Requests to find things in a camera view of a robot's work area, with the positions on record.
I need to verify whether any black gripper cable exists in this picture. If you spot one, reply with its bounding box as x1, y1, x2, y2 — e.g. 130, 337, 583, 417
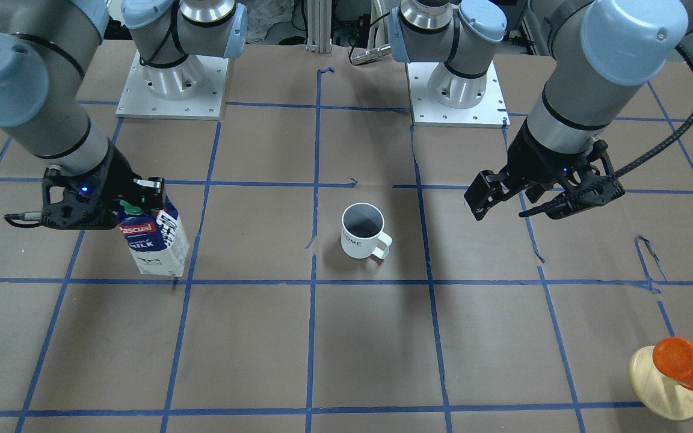
519, 45, 693, 218

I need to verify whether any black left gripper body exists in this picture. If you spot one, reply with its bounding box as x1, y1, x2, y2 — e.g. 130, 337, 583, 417
501, 122, 626, 220

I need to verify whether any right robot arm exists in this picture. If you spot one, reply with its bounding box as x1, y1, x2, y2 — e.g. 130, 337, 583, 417
0, 1, 248, 230

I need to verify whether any white mug grey inside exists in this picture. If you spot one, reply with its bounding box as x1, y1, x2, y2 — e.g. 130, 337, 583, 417
340, 203, 393, 260

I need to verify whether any orange mug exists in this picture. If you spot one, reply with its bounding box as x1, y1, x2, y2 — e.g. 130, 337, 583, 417
652, 337, 693, 391

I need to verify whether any aluminium frame post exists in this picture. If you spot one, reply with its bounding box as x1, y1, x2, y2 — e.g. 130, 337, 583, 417
305, 0, 333, 55

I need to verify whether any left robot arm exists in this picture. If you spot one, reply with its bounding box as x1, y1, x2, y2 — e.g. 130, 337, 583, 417
388, 1, 693, 220

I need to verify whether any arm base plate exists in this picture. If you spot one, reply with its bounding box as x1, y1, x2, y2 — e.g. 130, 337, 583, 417
407, 61, 510, 128
115, 54, 230, 121

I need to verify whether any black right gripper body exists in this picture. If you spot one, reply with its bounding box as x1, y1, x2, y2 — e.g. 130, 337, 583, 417
4, 144, 140, 230

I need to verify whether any blue white milk carton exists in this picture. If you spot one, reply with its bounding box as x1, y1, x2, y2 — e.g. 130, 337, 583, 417
119, 195, 189, 277

